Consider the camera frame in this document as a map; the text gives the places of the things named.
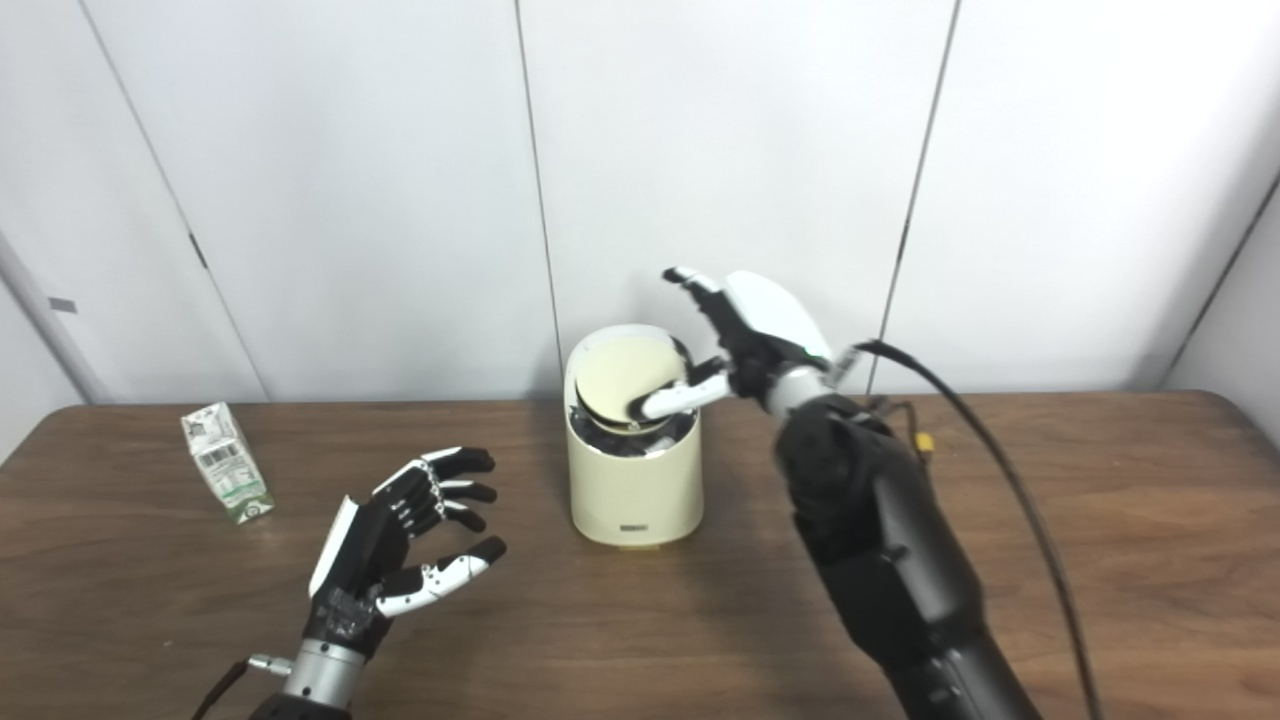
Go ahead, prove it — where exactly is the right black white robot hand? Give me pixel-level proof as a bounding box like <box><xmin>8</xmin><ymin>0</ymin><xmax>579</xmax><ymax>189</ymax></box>
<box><xmin>627</xmin><ymin>266</ymin><xmax>836</xmax><ymax>421</ymax></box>

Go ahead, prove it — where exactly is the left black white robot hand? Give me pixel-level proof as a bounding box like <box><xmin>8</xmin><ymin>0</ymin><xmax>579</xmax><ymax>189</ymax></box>
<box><xmin>303</xmin><ymin>447</ymin><xmax>508</xmax><ymax>661</ymax></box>

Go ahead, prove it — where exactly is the round cream bin lid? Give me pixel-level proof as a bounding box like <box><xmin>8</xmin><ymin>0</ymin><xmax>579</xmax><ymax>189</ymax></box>
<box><xmin>575</xmin><ymin>337</ymin><xmax>686</xmax><ymax>426</ymax></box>

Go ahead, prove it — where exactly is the small white green milk carton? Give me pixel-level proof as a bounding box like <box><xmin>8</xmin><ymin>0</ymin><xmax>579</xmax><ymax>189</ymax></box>
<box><xmin>180</xmin><ymin>402</ymin><xmax>275</xmax><ymax>525</ymax></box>

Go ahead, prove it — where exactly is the cream-colored cylindrical bin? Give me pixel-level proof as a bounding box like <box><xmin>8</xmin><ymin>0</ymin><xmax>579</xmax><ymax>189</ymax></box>
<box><xmin>564</xmin><ymin>323</ymin><xmax>704</xmax><ymax>549</ymax></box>

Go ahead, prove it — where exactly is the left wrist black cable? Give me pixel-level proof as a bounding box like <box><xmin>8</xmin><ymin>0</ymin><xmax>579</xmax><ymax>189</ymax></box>
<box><xmin>190</xmin><ymin>655</ymin><xmax>296</xmax><ymax>720</ymax></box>

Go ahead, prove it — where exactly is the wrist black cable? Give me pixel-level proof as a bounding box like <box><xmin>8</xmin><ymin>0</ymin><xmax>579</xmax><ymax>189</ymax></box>
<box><xmin>190</xmin><ymin>655</ymin><xmax>296</xmax><ymax>720</ymax></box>
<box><xmin>835</xmin><ymin>340</ymin><xmax>1101</xmax><ymax>720</ymax></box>

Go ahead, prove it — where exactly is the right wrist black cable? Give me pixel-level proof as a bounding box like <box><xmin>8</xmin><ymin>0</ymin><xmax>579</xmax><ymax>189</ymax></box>
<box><xmin>835</xmin><ymin>340</ymin><xmax>1101</xmax><ymax>720</ymax></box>

